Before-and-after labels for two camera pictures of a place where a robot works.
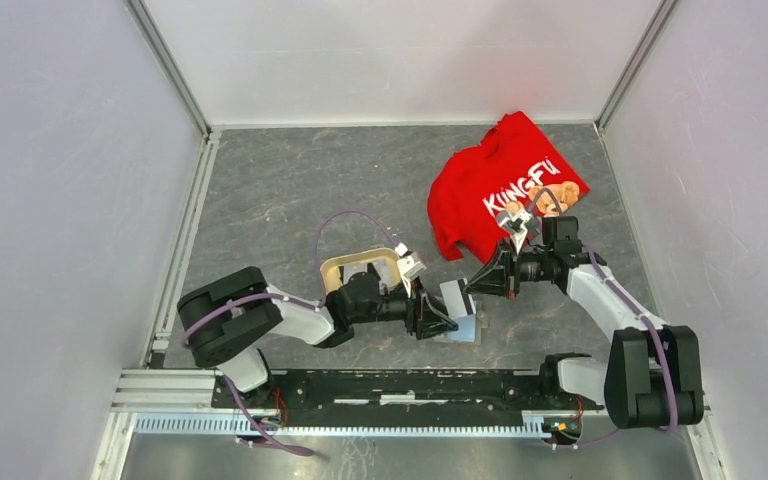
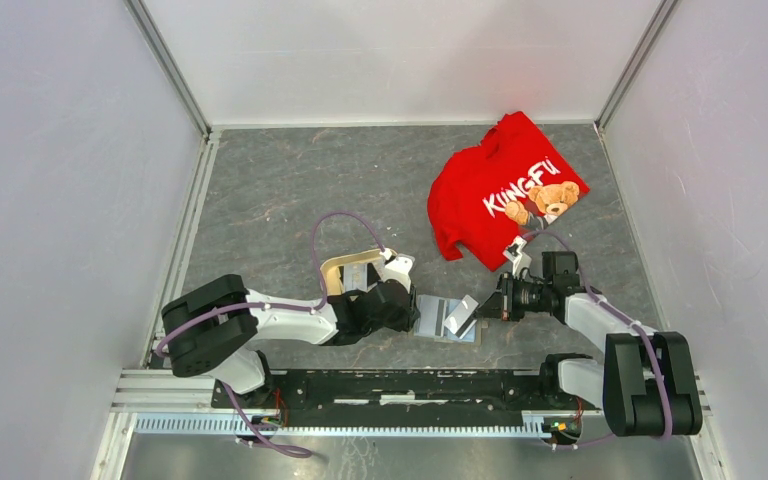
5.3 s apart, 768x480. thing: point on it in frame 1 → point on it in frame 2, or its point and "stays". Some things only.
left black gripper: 432,322 → 410,313
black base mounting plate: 404,398 stays
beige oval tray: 332,277 stays
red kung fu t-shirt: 513,168 stays
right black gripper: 502,279 → 492,307
